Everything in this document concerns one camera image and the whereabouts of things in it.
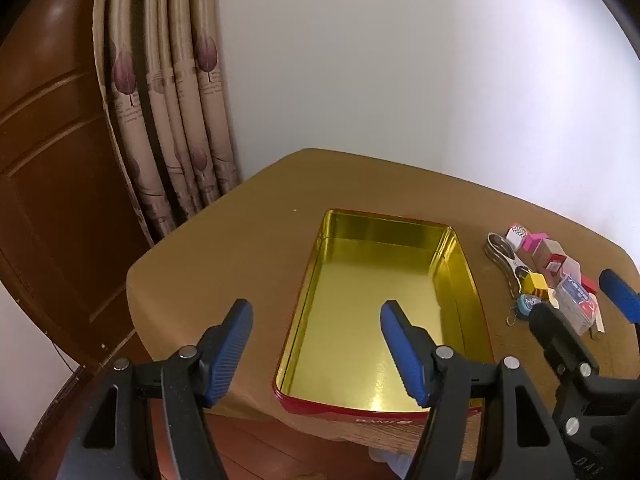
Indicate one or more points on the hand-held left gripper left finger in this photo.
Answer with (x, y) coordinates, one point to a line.
(227, 360)

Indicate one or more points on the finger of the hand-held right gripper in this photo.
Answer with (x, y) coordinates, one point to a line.
(560, 345)
(620, 295)

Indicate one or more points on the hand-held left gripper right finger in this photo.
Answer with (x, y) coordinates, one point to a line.
(405, 360)

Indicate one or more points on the clear card box blue label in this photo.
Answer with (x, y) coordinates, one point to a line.
(575, 307)

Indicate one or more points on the yellow cube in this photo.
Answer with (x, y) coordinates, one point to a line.
(537, 285)

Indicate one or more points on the red tin box gold inside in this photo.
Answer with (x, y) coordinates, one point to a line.
(360, 310)

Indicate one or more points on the small brown box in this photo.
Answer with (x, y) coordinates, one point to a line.
(547, 252)

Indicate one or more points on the silver nail clippers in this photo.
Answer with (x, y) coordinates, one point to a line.
(500, 252)

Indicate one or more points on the small red white box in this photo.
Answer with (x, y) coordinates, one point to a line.
(557, 264)

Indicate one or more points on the pink block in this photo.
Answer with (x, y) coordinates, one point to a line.
(532, 243)

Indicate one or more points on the person's blue jeans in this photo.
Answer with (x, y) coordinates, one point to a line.
(390, 462)

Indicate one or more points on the white patterned tape roll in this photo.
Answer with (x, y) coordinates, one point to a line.
(517, 235)

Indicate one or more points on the brown wooden door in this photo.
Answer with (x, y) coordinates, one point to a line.
(50, 185)

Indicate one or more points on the beige leaf print curtain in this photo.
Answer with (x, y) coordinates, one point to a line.
(165, 110)

